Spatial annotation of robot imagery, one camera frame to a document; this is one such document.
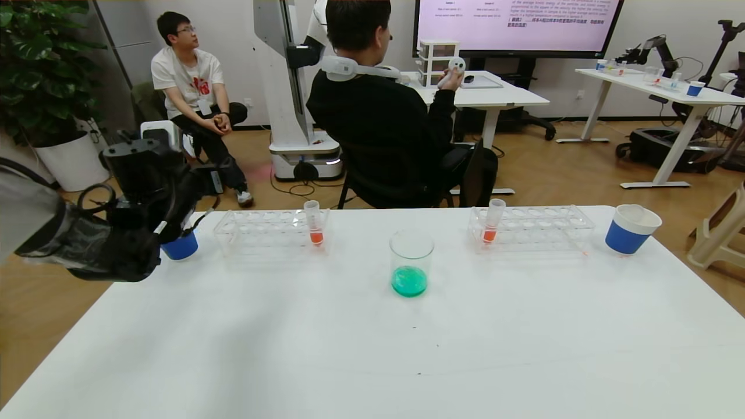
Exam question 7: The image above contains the orange pigment test tube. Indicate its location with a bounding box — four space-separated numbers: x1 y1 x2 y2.
304 200 325 247
481 198 506 245

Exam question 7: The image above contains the glass beaker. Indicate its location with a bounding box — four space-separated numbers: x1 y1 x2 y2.
389 229 435 297

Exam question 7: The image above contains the clear test tube rack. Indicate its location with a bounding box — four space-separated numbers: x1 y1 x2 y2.
213 208 331 257
467 205 595 254

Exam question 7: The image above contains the person in black sweater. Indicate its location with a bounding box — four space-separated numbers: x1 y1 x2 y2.
306 0 499 209

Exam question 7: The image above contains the black office chair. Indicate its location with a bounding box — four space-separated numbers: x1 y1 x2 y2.
338 139 499 209

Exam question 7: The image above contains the white neck headset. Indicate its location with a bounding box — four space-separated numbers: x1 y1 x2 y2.
320 55 411 82

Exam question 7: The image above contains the white drawer organizer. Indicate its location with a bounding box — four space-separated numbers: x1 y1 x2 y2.
416 40 460 87

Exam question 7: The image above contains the tall white robot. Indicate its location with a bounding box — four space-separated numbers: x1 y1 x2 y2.
254 0 345 182

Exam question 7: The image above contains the grey tablet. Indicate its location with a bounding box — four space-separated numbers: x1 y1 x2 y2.
455 76 503 90

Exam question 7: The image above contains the white handheld controller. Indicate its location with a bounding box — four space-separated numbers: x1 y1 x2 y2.
438 56 467 89

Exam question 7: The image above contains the black screen stand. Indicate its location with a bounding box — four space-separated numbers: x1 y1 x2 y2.
451 57 556 142

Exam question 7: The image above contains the white standing desk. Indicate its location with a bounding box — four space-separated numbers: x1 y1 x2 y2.
402 70 550 196
555 68 745 190

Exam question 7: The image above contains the man in white t-shirt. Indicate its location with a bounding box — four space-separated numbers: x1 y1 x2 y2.
151 12 254 207

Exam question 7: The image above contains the large display screen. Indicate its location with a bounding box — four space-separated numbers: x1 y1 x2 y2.
413 0 625 59

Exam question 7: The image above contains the dark green jacket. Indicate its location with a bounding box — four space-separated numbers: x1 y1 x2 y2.
132 81 175 140

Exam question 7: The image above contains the black mobile robot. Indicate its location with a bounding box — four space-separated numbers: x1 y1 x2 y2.
615 20 745 175

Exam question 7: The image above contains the tall grey cabinet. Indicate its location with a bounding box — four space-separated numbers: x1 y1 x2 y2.
92 0 162 140

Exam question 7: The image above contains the white plant pot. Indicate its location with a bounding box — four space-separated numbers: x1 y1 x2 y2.
34 133 111 193

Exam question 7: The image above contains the beige plastic stool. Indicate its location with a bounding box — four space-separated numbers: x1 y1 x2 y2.
686 180 745 271

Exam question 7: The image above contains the green potted plant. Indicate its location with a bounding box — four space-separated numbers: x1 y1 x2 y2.
0 0 109 148

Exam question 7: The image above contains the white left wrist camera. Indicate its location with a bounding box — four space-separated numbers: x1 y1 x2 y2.
140 120 182 153

